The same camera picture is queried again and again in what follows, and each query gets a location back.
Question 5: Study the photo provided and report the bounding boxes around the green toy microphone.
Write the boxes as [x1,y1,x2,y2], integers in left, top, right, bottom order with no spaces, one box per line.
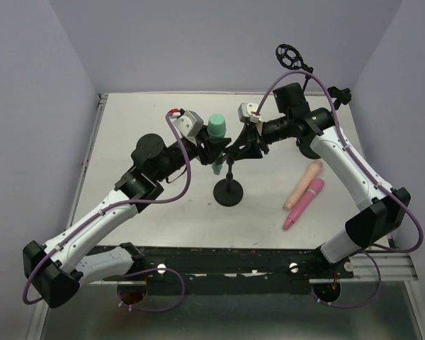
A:
[206,113,228,176]

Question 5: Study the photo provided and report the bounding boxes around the black round-base clip stand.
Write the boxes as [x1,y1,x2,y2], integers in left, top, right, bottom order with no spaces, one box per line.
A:
[211,152,244,207]

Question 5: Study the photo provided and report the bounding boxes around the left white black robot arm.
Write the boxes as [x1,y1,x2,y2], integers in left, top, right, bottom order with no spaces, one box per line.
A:
[23,125,231,308]

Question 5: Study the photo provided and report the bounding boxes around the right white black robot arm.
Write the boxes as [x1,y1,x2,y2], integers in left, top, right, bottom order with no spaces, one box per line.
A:
[233,83,411,264]

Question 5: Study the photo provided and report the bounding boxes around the black right clip stand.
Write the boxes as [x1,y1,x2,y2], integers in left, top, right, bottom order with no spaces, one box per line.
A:
[295,86,352,159]

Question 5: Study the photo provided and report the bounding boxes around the peach toy microphone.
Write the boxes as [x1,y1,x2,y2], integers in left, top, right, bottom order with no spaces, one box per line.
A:
[283,160,323,211]

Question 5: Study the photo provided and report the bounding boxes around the pink toy microphone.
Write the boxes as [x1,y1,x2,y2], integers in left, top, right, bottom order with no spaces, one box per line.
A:
[282,178,324,231]

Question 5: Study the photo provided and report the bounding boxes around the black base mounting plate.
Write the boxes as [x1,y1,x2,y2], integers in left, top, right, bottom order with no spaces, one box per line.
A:
[100,244,355,296]

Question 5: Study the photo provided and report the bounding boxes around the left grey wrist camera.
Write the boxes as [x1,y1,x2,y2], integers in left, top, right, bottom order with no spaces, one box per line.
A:
[173,110,204,138]

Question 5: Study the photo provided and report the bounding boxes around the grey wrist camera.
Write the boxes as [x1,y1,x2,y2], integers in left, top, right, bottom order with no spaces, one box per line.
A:
[173,110,204,138]
[237,103,262,124]

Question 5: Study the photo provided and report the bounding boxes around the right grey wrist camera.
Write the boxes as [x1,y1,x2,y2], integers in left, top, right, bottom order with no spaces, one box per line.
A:
[237,103,262,124]

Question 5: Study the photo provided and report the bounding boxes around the black tripod ring stand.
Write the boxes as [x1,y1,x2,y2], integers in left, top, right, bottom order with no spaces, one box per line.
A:
[276,44,313,74]

